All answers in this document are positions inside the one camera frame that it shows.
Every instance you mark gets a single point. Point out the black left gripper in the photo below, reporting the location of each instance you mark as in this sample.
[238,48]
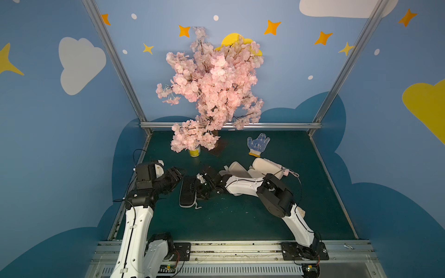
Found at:
[172,176]

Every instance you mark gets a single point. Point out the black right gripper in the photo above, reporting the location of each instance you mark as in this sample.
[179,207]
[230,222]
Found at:
[210,179]

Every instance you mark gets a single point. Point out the black zippered umbrella case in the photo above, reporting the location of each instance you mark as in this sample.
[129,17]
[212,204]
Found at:
[188,193]

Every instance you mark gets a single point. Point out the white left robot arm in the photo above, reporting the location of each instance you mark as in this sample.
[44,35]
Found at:
[139,257]

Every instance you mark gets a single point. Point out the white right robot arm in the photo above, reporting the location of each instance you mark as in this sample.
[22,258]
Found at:
[277,198]

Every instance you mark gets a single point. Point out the open grey umbrella case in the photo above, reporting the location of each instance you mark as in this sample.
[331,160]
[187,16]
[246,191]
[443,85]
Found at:
[236,169]

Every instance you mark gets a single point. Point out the blue dotted work glove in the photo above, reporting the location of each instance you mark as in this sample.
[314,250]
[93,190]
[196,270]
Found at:
[257,146]

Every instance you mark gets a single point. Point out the pink cherry blossom tree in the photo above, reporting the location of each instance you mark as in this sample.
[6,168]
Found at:
[219,81]

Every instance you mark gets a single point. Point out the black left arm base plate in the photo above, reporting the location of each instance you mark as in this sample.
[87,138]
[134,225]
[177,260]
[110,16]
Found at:
[179,251]

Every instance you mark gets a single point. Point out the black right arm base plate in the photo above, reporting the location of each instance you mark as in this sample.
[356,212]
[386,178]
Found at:
[292,251]

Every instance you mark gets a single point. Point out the aluminium front rail base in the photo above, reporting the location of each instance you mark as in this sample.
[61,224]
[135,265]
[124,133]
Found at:
[253,259]

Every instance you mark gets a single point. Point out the aluminium frame post left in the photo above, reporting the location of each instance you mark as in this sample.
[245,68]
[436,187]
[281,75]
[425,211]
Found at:
[100,26]

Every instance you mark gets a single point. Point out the aluminium frame post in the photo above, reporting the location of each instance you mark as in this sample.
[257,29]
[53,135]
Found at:
[100,26]
[361,42]

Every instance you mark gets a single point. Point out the aluminium frame post right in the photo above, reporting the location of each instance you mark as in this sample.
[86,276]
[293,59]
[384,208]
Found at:
[361,42]

